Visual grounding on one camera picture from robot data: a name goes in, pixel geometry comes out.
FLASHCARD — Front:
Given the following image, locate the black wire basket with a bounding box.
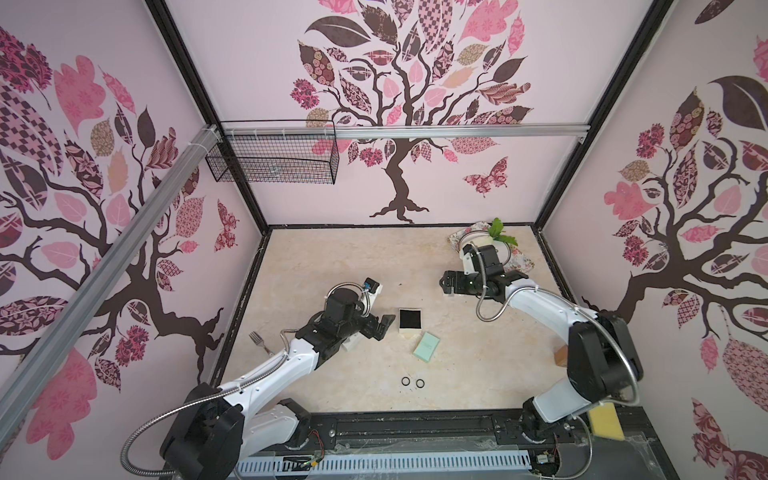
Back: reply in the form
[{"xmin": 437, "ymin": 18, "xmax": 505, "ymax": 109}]
[{"xmin": 206, "ymin": 119, "xmax": 340, "ymax": 185}]

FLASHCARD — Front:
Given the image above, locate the white slotted cable duct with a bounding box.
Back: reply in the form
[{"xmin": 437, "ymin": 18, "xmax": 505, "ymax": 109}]
[{"xmin": 237, "ymin": 450, "xmax": 532, "ymax": 478}]

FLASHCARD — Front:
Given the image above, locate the aluminium rail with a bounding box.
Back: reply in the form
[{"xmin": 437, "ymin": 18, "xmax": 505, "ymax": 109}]
[
  {"xmin": 223, "ymin": 123, "xmax": 590, "ymax": 140},
  {"xmin": 1, "ymin": 124, "xmax": 220, "ymax": 445}
]

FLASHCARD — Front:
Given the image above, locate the white lift-off box base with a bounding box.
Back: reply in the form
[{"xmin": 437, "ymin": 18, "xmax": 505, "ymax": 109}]
[{"xmin": 399, "ymin": 309, "xmax": 422, "ymax": 330}]

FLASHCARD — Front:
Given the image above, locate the mint green card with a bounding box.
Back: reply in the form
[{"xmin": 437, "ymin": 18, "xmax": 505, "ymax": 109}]
[{"xmin": 413, "ymin": 332, "xmax": 440, "ymax": 363}]

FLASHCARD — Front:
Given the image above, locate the white round printed plate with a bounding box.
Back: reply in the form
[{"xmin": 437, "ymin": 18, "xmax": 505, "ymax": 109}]
[{"xmin": 458, "ymin": 230, "xmax": 512, "ymax": 272}]

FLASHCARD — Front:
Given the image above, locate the floral rectangular tray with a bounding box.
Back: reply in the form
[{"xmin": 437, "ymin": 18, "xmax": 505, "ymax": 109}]
[{"xmin": 448, "ymin": 222, "xmax": 535, "ymax": 274}]

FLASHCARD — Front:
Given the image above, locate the white toy radish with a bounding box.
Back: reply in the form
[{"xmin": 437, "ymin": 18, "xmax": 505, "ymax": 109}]
[{"xmin": 469, "ymin": 217, "xmax": 518, "ymax": 247}]

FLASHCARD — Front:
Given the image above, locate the yellow sponge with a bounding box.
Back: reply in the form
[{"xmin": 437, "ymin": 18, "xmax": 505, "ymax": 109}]
[{"xmin": 587, "ymin": 403, "xmax": 626, "ymax": 441}]

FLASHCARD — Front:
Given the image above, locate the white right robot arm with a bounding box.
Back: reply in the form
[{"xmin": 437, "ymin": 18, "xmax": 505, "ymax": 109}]
[{"xmin": 439, "ymin": 243, "xmax": 644, "ymax": 444}]

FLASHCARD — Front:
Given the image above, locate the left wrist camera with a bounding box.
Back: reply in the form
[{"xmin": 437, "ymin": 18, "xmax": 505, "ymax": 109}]
[{"xmin": 363, "ymin": 277, "xmax": 383, "ymax": 309}]

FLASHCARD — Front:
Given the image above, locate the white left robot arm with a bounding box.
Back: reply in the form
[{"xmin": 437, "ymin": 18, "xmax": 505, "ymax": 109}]
[{"xmin": 160, "ymin": 279, "xmax": 394, "ymax": 479}]

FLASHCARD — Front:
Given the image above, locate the left aluminium rail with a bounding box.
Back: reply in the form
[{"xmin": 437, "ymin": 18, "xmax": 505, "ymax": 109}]
[{"xmin": 1, "ymin": 124, "xmax": 220, "ymax": 445}]

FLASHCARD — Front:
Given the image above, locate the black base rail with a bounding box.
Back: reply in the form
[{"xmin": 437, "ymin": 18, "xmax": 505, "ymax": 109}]
[{"xmin": 263, "ymin": 407, "xmax": 601, "ymax": 457}]

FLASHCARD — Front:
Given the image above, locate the rear aluminium rail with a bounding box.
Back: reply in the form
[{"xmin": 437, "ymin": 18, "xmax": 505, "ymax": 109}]
[{"xmin": 223, "ymin": 123, "xmax": 590, "ymax": 140}]

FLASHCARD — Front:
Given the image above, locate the silver metal fork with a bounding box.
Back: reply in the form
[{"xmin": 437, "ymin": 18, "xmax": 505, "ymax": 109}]
[{"xmin": 249, "ymin": 331, "xmax": 273, "ymax": 356}]

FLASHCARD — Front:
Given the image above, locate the white lift-off box lid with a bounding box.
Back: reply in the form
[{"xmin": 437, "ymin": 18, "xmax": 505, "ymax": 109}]
[{"xmin": 342, "ymin": 333, "xmax": 364, "ymax": 351}]

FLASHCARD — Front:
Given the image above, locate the black corner frame post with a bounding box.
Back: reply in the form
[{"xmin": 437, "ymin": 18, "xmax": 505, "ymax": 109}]
[{"xmin": 533, "ymin": 0, "xmax": 675, "ymax": 232}]

